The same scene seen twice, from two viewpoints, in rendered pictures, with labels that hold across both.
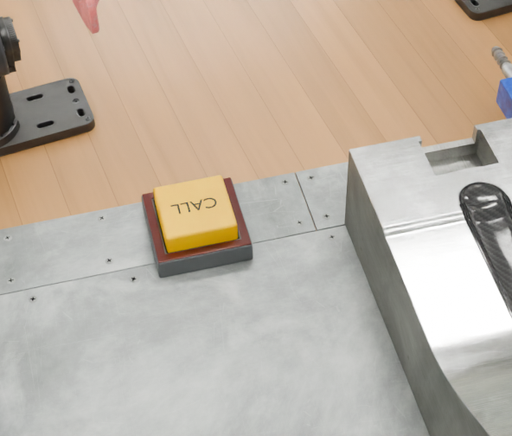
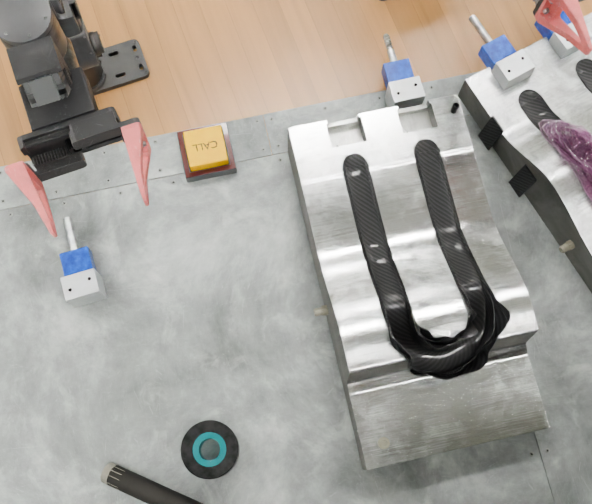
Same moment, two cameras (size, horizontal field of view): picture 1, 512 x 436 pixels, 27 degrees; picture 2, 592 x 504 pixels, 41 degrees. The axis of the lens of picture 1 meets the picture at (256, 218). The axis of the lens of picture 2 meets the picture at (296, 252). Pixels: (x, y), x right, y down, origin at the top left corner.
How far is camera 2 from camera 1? 49 cm
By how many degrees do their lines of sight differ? 26
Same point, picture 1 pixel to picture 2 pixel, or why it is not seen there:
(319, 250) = (272, 168)
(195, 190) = (205, 135)
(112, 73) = (159, 33)
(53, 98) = (124, 54)
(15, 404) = (115, 254)
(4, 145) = (98, 89)
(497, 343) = (349, 251)
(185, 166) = (201, 106)
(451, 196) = (338, 162)
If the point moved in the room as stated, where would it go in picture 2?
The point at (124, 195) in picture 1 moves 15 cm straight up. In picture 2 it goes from (167, 125) to (152, 81)
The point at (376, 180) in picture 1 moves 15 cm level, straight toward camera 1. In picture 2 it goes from (300, 149) to (283, 247)
